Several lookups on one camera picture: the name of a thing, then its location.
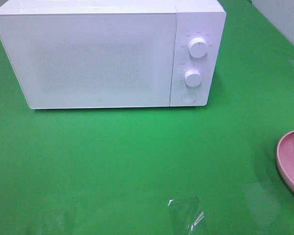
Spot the upper white microwave knob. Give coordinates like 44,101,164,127
188,36,208,58

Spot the white microwave oven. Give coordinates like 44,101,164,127
0,0,226,107

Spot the lower white microwave knob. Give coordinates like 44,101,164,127
184,69,202,87

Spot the round microwave door button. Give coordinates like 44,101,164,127
182,92,196,104

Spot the white microwave door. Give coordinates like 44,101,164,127
0,14,176,109

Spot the white microwave knob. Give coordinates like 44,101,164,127
188,36,208,58
184,69,202,87

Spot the pink plate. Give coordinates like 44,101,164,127
276,130,294,193

